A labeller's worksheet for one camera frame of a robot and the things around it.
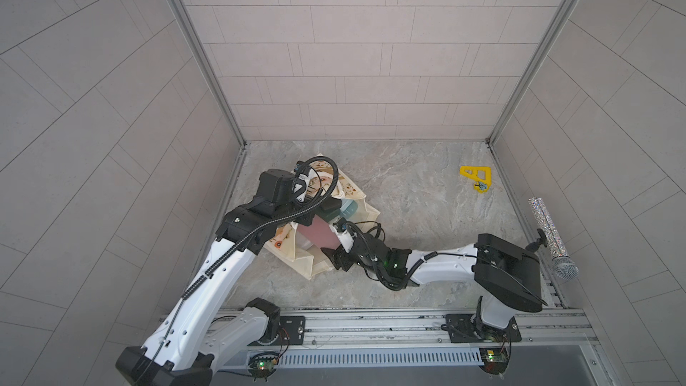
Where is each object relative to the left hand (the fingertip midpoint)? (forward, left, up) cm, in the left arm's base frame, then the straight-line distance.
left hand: (318, 197), depth 72 cm
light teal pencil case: (+6, -8, -16) cm, 18 cm away
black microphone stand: (-10, -59, -9) cm, 61 cm away
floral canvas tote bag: (-10, +8, -4) cm, 14 cm away
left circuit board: (-35, +12, -21) cm, 42 cm away
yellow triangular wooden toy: (+25, -60, -21) cm, 68 cm away
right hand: (-6, -3, -15) cm, 17 cm away
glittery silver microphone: (-18, -59, -1) cm, 61 cm away
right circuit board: (-34, -47, -23) cm, 62 cm away
